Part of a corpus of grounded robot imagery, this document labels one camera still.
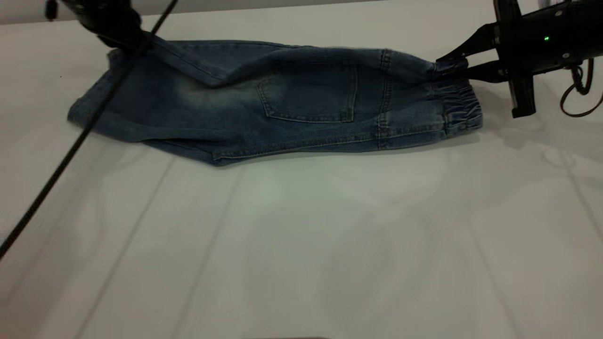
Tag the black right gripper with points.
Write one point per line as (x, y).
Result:
(541, 47)

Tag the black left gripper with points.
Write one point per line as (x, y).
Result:
(108, 14)

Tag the blue denim jeans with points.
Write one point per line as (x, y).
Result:
(306, 94)

